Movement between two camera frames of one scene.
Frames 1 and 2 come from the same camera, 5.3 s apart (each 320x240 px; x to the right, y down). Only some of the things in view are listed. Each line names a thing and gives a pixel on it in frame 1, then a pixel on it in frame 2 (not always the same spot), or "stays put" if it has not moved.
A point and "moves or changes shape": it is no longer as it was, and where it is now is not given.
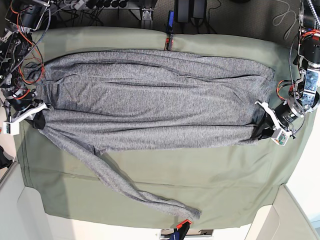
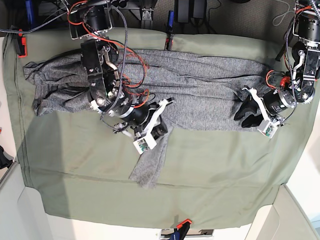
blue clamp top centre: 170,36 stays put
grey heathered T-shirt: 97,102 moves or changes shape
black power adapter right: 199,9 stays put
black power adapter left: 182,11 stays put
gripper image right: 284,114 -> 273,105
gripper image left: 23,105 -> 144,118
